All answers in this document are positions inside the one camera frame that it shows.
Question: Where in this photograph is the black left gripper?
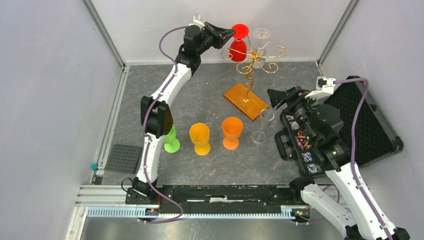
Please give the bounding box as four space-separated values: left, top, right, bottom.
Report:
196 22 237 56

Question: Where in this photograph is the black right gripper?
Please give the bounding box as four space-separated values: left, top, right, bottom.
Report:
267 84 319 143

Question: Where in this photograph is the red wine glass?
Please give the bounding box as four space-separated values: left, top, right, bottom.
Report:
228 23 249 62

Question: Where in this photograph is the clear champagne flute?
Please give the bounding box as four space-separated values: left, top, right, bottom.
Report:
251 109 275 144

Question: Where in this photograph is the clear wine glass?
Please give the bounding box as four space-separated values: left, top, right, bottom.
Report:
252 28 270 69

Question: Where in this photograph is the orange wine glass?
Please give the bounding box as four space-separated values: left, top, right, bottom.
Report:
221 117 244 150

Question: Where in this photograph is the yellow wine glass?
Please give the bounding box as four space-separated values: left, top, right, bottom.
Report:
189 122 211 156

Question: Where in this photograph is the green wine glass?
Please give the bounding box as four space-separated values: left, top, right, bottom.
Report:
163 125 180 153

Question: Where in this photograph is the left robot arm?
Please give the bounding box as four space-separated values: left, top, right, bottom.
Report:
132 22 236 204

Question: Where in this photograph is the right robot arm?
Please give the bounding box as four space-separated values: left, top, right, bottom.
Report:
267 83 410 240

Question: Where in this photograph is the black poker chip case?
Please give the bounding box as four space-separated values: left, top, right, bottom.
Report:
274 75 404 179

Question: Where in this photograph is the grey lego baseplate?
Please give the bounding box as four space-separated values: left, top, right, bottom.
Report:
104 144 143 174

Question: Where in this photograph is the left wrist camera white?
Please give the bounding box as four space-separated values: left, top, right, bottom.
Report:
189 13 206 29

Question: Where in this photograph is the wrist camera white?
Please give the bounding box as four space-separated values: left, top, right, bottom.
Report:
305 76 336 100
189 13 206 29

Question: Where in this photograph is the gold wire rack wooden base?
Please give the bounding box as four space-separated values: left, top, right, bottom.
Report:
222 36 288 121

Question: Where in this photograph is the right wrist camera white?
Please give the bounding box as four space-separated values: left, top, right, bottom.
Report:
305 76 336 100

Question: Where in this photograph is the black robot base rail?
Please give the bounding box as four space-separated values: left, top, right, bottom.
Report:
125 184 308 217

